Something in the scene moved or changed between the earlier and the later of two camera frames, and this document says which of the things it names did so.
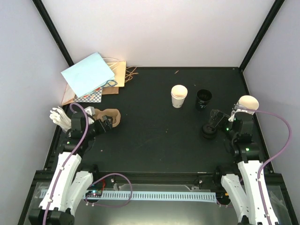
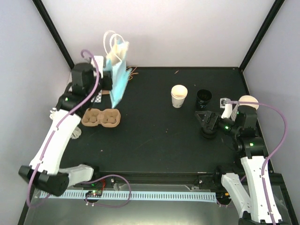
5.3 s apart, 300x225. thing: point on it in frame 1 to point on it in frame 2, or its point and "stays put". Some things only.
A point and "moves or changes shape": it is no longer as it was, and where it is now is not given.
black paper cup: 203,96 stays put
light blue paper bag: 89,75 moves or changes shape
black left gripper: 102,129 to 108,76
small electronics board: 93,193 stays put
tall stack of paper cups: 248,101 stays put
